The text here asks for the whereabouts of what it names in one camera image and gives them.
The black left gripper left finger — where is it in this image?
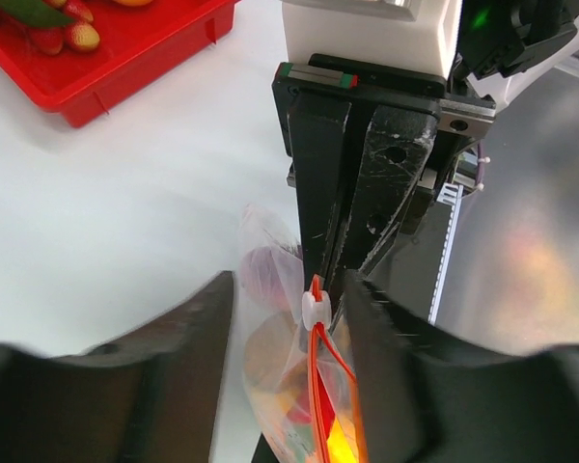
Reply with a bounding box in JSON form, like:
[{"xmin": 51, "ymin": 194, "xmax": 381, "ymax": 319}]
[{"xmin": 0, "ymin": 271, "xmax": 234, "ymax": 462}]

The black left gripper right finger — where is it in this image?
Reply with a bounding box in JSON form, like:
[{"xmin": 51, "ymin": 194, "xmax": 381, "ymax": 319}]
[{"xmin": 344, "ymin": 272, "xmax": 579, "ymax": 462}]

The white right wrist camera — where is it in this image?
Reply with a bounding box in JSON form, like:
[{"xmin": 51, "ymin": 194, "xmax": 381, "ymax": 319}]
[{"xmin": 281, "ymin": 0, "xmax": 462, "ymax": 78}]

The clear zip bag orange zipper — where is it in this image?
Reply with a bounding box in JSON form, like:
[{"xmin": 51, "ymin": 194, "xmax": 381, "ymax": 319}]
[{"xmin": 237, "ymin": 205, "xmax": 369, "ymax": 462}]

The orange yellow mango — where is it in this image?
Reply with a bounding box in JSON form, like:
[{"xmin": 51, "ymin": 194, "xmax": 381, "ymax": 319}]
[{"xmin": 243, "ymin": 313, "xmax": 360, "ymax": 462}]

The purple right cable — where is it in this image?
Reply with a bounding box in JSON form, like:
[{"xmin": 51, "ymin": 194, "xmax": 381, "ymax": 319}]
[{"xmin": 462, "ymin": 139, "xmax": 493, "ymax": 199}]

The red lychee cluster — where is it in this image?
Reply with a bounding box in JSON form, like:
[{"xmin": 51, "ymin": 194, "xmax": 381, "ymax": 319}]
[{"xmin": 0, "ymin": 1, "xmax": 100, "ymax": 56}]

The red plastic tray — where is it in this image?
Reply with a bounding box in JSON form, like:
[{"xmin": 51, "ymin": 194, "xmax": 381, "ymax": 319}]
[{"xmin": 0, "ymin": 0, "xmax": 235, "ymax": 127}]

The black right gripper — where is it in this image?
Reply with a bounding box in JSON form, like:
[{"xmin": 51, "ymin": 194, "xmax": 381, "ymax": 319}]
[{"xmin": 272, "ymin": 54, "xmax": 496, "ymax": 302}]

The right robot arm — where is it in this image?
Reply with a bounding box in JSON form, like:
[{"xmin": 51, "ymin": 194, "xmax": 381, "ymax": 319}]
[{"xmin": 272, "ymin": 1, "xmax": 579, "ymax": 300}]

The purple onion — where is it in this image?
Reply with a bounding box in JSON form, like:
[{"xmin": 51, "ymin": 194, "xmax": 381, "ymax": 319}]
[{"xmin": 238, "ymin": 246, "xmax": 304, "ymax": 312}]

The white cable duct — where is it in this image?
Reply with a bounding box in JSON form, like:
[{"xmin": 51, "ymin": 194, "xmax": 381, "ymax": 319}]
[{"xmin": 427, "ymin": 182, "xmax": 463, "ymax": 325}]

